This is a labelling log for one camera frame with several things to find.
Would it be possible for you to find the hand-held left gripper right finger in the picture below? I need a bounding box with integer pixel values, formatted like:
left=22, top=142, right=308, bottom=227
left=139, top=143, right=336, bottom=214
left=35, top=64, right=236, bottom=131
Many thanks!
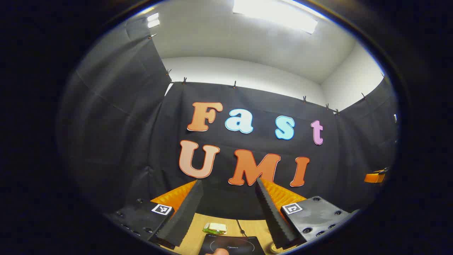
left=255, top=177, right=360, bottom=249

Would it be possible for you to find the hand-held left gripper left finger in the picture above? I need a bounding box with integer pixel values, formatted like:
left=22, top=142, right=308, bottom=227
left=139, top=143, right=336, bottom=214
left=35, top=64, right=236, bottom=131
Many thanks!
left=104, top=179, right=205, bottom=250

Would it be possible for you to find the black induction cooktop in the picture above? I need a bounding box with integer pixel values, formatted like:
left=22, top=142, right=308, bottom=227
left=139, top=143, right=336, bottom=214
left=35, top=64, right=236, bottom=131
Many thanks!
left=198, top=234, right=266, bottom=255

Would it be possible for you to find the white bread sandwich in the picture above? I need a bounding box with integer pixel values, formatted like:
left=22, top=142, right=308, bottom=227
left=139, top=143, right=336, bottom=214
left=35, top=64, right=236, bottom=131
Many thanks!
left=202, top=222, right=228, bottom=235

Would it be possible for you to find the black backdrop cloth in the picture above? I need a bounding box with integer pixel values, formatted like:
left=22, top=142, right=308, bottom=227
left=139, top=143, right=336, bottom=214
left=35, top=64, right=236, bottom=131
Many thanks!
left=58, top=14, right=398, bottom=227

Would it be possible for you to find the row of small cloth clips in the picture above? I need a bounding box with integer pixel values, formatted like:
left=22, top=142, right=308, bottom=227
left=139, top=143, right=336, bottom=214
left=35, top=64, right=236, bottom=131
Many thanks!
left=149, top=34, right=386, bottom=115

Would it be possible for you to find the large ceiling light panel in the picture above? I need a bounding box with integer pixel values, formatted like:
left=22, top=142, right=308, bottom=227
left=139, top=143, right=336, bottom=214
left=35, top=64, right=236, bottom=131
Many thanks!
left=233, top=0, right=319, bottom=35

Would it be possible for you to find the black power cable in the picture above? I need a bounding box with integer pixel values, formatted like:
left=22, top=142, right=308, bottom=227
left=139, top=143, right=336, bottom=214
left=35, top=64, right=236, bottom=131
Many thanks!
left=235, top=219, right=248, bottom=237

